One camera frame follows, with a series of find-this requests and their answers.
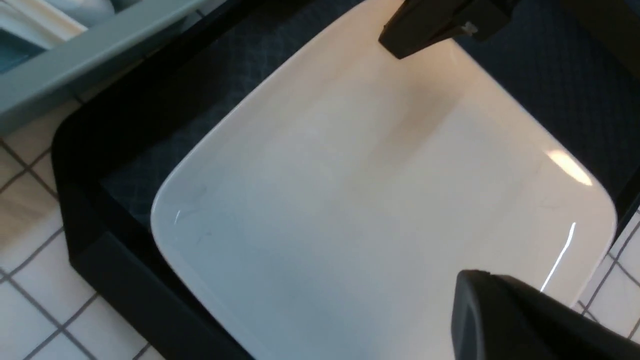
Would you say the white rectangular rice plate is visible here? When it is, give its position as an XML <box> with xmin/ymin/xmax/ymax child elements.
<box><xmin>150</xmin><ymin>0</ymin><xmax>617</xmax><ymax>360</ymax></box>

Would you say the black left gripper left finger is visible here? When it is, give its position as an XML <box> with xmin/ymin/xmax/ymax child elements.
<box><xmin>378</xmin><ymin>0</ymin><xmax>515</xmax><ymax>59</ymax></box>

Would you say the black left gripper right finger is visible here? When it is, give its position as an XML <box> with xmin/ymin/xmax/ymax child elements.
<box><xmin>451</xmin><ymin>269</ymin><xmax>640</xmax><ymax>360</ymax></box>

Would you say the blue-grey plastic bin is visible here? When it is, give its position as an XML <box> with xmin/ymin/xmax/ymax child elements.
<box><xmin>0</xmin><ymin>0</ymin><xmax>222</xmax><ymax>136</ymax></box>

